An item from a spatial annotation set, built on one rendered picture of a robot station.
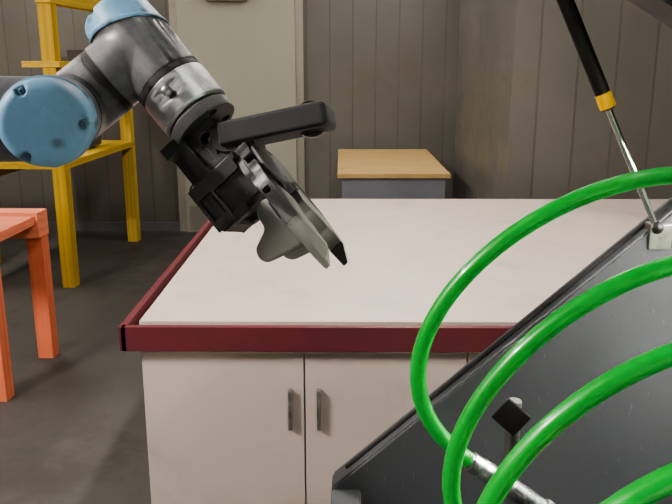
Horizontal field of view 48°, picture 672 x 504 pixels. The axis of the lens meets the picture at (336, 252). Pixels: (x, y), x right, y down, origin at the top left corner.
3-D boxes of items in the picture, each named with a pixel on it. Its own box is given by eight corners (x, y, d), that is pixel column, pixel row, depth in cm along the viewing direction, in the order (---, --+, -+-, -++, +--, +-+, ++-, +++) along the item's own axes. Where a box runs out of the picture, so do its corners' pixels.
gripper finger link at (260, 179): (299, 234, 74) (256, 173, 78) (312, 222, 74) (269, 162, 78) (276, 222, 70) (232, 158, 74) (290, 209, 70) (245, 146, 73)
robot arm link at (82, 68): (-15, 120, 72) (75, 46, 72) (9, 112, 82) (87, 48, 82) (46, 183, 74) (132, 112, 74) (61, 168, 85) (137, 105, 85)
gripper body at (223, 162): (248, 238, 82) (181, 155, 83) (307, 185, 80) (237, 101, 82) (222, 238, 74) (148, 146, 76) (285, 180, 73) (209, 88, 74)
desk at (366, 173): (423, 238, 661) (426, 149, 642) (446, 287, 519) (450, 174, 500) (338, 238, 661) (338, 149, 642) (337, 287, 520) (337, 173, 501)
